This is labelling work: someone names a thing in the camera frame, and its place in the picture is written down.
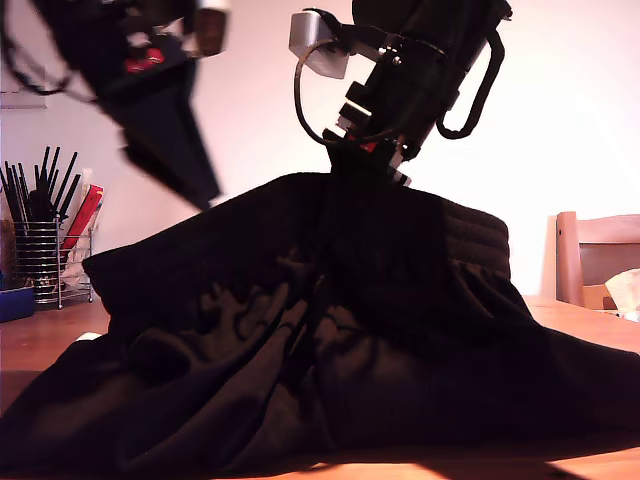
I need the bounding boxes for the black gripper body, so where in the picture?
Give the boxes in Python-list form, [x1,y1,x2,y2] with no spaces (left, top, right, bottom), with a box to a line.
[321,38,464,190]

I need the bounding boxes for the black shorts with white hem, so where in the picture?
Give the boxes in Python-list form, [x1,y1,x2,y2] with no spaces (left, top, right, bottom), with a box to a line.
[0,172,640,480]

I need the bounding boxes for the white paper sleeve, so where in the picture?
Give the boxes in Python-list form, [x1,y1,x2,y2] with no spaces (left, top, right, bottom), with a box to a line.
[78,168,97,201]

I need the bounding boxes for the red paper packet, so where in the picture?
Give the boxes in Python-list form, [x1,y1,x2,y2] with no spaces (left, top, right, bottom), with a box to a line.
[60,184,105,251]

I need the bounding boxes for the wooden chair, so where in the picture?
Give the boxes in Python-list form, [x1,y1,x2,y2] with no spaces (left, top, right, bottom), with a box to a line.
[554,212,640,311]

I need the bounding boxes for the blue box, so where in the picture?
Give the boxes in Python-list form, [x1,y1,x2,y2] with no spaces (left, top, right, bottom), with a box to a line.
[0,288,36,325]

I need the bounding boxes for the tan cardboard box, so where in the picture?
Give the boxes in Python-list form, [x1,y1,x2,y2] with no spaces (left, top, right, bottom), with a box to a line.
[581,283,617,311]

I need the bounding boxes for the white tissue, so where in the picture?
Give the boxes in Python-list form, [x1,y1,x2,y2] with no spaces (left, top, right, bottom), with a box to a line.
[603,268,640,314]

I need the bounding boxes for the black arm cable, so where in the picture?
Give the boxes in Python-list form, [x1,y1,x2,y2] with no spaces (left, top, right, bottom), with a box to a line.
[436,27,506,140]
[0,0,97,102]

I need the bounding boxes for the black camera cable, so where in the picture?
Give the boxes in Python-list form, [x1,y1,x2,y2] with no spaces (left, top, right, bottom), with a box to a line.
[293,42,344,147]

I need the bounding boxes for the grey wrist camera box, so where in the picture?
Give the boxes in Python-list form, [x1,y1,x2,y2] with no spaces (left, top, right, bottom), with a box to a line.
[288,8,396,81]
[191,0,232,55]

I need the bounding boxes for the white light switch plate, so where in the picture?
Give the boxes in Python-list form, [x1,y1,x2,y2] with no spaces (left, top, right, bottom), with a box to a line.
[0,89,48,110]

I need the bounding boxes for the metal wire utensil holder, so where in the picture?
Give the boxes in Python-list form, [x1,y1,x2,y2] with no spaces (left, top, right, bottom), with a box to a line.
[12,221,95,307]

